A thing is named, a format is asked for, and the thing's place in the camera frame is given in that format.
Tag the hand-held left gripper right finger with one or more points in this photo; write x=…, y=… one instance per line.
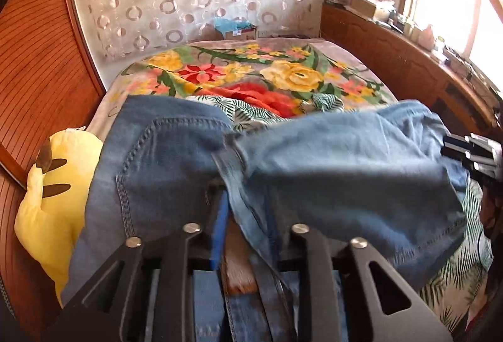
x=314, y=267

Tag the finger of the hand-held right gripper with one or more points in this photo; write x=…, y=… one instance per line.
x=481, y=143
x=471, y=161

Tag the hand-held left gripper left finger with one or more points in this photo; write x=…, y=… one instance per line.
x=220, y=236

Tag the blue denim pants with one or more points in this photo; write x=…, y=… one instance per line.
x=334, y=177

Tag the cardboard box with blue cloth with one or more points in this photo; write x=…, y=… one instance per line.
x=235, y=29

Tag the cardboard box with papers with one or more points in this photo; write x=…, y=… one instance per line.
x=369, y=6

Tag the leaf print bed sheet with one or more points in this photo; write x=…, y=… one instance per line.
x=463, y=275

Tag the floral blanket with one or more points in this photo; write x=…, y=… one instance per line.
x=235, y=71

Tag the yellow plush toy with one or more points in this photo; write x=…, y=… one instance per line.
x=51, y=216

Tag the long wooden low cabinet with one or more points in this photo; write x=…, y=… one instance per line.
x=385, y=51

